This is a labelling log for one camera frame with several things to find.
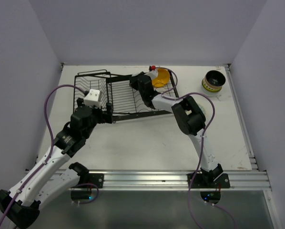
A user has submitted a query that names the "orange yellow bowl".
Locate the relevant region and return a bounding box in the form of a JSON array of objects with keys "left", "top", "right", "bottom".
[{"left": 152, "top": 68, "right": 170, "bottom": 88}]

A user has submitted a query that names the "white ribbed bowl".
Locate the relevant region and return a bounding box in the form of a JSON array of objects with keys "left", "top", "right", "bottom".
[{"left": 201, "top": 90, "right": 219, "bottom": 97}]

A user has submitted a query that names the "white blue striped bowl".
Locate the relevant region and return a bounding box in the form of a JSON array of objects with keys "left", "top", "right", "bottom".
[{"left": 202, "top": 79, "right": 222, "bottom": 94}]

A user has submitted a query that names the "beige bowl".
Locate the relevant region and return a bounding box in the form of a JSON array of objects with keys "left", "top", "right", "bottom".
[{"left": 204, "top": 70, "right": 226, "bottom": 86}]

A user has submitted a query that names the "yellow sun pattern bowl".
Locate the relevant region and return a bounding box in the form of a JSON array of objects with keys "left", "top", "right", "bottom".
[{"left": 197, "top": 103, "right": 206, "bottom": 116}]

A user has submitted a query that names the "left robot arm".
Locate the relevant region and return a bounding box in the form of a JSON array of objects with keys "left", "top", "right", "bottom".
[{"left": 0, "top": 98, "right": 113, "bottom": 229}]

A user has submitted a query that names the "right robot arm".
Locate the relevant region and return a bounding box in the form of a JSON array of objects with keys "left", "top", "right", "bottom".
[{"left": 130, "top": 73, "right": 223, "bottom": 187}]

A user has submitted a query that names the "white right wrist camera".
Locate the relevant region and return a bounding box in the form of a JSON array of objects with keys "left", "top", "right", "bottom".
[{"left": 145, "top": 65, "right": 158, "bottom": 80}]

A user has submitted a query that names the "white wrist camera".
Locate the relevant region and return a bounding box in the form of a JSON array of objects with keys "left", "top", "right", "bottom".
[
  {"left": 145, "top": 65, "right": 158, "bottom": 80},
  {"left": 83, "top": 89, "right": 102, "bottom": 108}
]

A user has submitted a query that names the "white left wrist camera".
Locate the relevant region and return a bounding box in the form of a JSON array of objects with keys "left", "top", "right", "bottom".
[{"left": 83, "top": 89, "right": 102, "bottom": 108}]

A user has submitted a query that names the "black wire dish rack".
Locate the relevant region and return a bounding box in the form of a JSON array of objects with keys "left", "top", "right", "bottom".
[{"left": 74, "top": 69, "right": 169, "bottom": 123}]

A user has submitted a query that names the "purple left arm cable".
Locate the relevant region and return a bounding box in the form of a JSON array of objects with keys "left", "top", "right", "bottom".
[{"left": 0, "top": 84, "right": 86, "bottom": 229}]

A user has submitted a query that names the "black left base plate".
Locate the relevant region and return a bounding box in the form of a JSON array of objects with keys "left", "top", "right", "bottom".
[{"left": 85, "top": 173, "right": 104, "bottom": 189}]

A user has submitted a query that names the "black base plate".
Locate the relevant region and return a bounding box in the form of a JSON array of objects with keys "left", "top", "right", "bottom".
[
  {"left": 191, "top": 173, "right": 231, "bottom": 189},
  {"left": 85, "top": 173, "right": 104, "bottom": 189}
]

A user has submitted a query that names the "aluminium mounting rail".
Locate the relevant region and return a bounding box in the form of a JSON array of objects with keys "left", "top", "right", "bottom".
[{"left": 89, "top": 170, "right": 271, "bottom": 191}]

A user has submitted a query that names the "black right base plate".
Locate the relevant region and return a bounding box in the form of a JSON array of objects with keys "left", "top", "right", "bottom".
[{"left": 191, "top": 173, "right": 231, "bottom": 189}]

